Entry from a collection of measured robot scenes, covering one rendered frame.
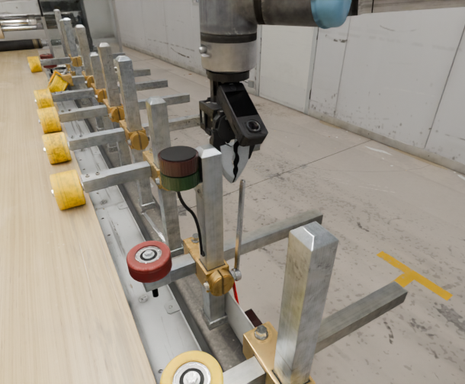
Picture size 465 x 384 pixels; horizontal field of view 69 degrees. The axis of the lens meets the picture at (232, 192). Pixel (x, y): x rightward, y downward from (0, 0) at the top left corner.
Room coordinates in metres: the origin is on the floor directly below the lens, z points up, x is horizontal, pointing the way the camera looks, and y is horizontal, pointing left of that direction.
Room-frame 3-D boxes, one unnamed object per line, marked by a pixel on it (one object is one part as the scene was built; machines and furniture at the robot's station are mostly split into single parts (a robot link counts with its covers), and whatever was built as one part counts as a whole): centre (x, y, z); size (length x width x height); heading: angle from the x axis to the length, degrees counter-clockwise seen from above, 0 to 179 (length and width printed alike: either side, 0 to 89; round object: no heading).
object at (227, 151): (0.58, 0.02, 1.04); 0.06 x 0.03 x 0.09; 29
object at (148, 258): (0.46, 0.15, 0.85); 0.08 x 0.08 x 0.11
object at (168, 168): (0.46, 0.08, 1.10); 0.06 x 0.06 x 0.02
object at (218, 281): (0.50, 0.05, 0.85); 0.14 x 0.06 x 0.05; 29
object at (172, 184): (0.46, 0.08, 1.08); 0.06 x 0.06 x 0.02
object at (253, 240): (0.56, -0.02, 0.84); 0.43 x 0.03 x 0.04; 119
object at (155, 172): (0.72, 0.17, 0.95); 0.14 x 0.06 x 0.05; 29
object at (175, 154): (0.46, 0.08, 1.01); 0.06 x 0.06 x 0.22; 29
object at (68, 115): (1.19, 0.39, 0.95); 0.50 x 0.04 x 0.04; 119
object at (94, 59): (1.36, 0.52, 0.86); 0.04 x 0.04 x 0.48; 29
